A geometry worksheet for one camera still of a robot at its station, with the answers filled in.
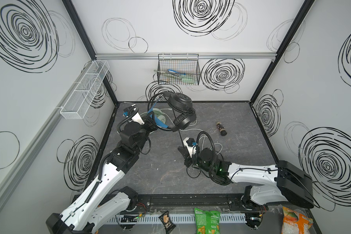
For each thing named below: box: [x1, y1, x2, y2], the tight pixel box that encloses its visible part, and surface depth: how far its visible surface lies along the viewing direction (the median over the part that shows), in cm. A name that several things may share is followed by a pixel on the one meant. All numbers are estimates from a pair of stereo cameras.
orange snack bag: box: [280, 206, 314, 234], surface depth 67 cm
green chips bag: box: [194, 207, 221, 234], surface depth 67 cm
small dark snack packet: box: [158, 210, 176, 234], surface depth 69 cm
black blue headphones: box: [147, 91, 197, 133], surface depth 56 cm
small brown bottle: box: [216, 121, 228, 137], surface depth 103 cm
